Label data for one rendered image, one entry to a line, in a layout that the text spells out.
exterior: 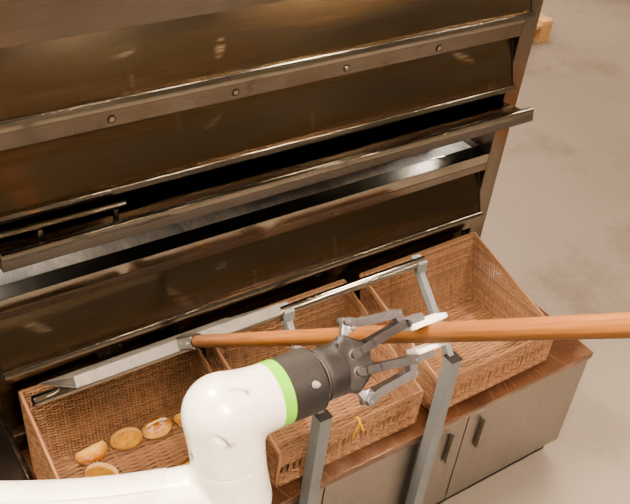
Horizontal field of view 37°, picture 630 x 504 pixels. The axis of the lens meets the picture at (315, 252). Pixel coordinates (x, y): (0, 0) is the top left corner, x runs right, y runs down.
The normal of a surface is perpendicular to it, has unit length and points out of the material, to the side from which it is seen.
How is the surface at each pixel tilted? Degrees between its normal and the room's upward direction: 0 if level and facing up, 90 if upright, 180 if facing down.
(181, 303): 70
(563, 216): 0
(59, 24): 90
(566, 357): 0
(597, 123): 0
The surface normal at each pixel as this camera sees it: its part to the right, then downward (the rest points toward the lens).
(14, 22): 0.56, 0.55
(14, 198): 0.56, 0.25
